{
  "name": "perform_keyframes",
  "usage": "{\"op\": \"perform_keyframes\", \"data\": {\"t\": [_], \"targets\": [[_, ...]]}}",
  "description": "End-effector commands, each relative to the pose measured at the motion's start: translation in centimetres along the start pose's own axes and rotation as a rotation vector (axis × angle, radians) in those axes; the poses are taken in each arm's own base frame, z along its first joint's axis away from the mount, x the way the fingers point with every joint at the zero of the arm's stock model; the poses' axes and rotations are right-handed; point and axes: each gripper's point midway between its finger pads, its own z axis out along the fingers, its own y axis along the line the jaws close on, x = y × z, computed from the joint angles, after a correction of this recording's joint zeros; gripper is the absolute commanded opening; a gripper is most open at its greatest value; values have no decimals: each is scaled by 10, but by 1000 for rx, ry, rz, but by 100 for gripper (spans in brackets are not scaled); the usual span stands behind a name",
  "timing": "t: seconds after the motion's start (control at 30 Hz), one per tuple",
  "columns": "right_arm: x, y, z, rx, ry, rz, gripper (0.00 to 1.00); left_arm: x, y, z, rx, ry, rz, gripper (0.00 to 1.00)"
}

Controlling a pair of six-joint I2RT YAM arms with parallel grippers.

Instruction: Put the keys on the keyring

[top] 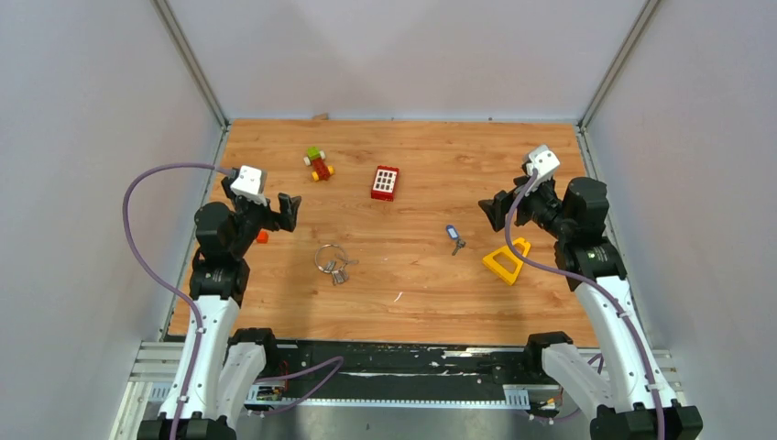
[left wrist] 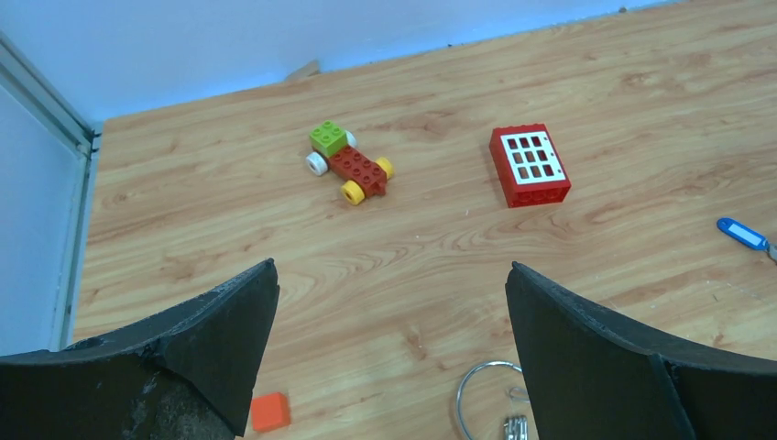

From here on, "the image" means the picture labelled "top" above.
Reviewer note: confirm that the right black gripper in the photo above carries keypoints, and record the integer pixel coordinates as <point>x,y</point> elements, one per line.
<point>496,208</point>

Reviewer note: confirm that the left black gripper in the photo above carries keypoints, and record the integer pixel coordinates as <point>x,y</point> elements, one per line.
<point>286,220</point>

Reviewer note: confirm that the silver keyring with keys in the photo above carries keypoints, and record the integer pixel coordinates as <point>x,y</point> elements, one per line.
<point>337,265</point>

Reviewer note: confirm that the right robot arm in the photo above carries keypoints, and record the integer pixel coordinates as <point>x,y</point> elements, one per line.
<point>634,400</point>

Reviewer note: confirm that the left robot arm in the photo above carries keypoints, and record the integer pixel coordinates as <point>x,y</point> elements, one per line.
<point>218,363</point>

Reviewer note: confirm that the colourful toy brick car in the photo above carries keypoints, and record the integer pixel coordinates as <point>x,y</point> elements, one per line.
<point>315,159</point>

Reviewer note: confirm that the blue tagged key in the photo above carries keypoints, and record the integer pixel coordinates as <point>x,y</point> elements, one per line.
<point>454,235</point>

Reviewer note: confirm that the yellow triangular plastic piece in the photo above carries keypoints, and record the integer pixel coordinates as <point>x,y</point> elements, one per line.
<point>504,263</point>

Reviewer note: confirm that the red window toy brick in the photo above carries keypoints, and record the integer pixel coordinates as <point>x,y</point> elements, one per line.
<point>384,185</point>

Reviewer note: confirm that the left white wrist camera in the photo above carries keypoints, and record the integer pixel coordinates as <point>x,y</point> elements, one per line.
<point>250,184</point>

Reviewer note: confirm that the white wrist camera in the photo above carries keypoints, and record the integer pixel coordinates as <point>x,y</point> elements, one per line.
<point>250,184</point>
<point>541,163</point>

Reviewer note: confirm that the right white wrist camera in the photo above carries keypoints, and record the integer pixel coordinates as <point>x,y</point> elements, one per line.
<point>541,163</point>

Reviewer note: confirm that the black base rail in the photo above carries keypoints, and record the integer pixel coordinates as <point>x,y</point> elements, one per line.
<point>342,373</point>

